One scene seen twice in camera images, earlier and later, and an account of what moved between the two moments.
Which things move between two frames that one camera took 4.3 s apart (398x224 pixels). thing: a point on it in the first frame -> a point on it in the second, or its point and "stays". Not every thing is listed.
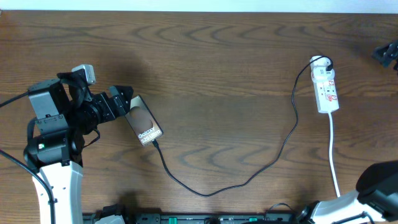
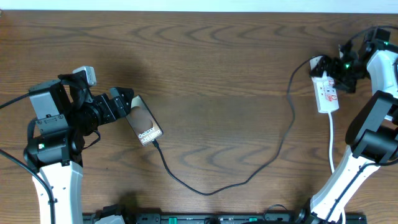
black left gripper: x=109 y=111 stays
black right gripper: x=388 y=56 -> x=334 y=65
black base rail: x=193 y=218 stays
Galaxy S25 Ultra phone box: x=142 y=121 stays
